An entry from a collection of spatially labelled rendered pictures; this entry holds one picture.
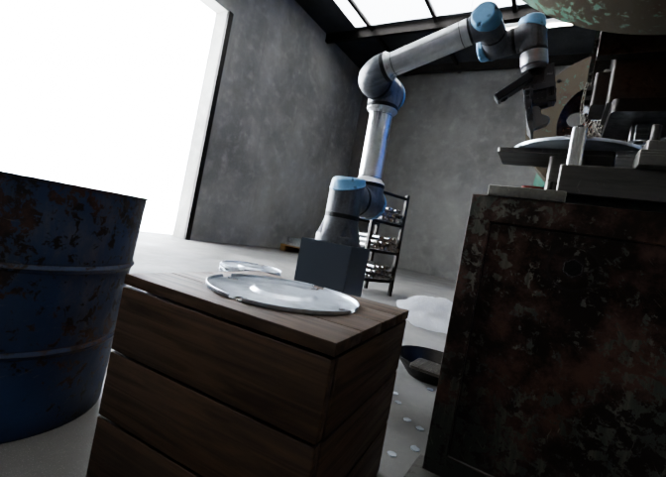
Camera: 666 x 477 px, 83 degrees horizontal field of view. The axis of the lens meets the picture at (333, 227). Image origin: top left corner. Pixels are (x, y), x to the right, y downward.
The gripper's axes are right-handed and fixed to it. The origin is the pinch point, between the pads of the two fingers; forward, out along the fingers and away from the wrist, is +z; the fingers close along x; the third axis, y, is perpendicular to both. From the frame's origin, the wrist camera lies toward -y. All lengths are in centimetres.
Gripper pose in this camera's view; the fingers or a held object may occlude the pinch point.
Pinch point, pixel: (528, 135)
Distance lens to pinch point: 130.1
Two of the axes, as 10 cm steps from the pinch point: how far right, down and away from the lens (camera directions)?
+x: 4.6, 0.1, 8.9
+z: 0.3, 10.0, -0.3
